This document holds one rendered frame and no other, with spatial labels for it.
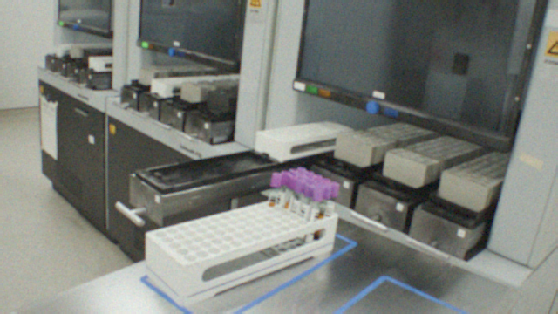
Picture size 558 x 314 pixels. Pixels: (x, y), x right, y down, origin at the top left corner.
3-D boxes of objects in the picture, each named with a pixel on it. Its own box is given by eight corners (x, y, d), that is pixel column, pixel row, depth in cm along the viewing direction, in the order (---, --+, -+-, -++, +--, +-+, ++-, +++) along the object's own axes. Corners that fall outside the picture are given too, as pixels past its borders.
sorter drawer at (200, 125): (316, 115, 211) (320, 94, 208) (342, 123, 202) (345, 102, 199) (173, 135, 161) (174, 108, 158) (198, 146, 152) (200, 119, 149)
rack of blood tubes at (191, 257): (292, 225, 88) (296, 193, 86) (334, 249, 81) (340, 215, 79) (143, 271, 68) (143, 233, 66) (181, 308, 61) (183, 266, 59)
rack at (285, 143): (325, 140, 150) (328, 120, 148) (351, 150, 143) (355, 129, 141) (253, 154, 129) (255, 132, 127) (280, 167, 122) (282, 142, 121)
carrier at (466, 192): (486, 212, 104) (493, 186, 102) (482, 214, 102) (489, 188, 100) (440, 194, 111) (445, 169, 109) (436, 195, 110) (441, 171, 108)
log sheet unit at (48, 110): (41, 149, 271) (39, 88, 260) (58, 164, 253) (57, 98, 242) (37, 150, 269) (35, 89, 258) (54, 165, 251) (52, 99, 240)
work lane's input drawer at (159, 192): (325, 158, 155) (329, 131, 153) (360, 172, 146) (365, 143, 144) (111, 208, 105) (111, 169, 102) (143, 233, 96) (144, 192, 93)
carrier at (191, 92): (204, 105, 169) (205, 87, 168) (200, 105, 168) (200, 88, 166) (185, 98, 177) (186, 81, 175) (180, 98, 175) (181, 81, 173)
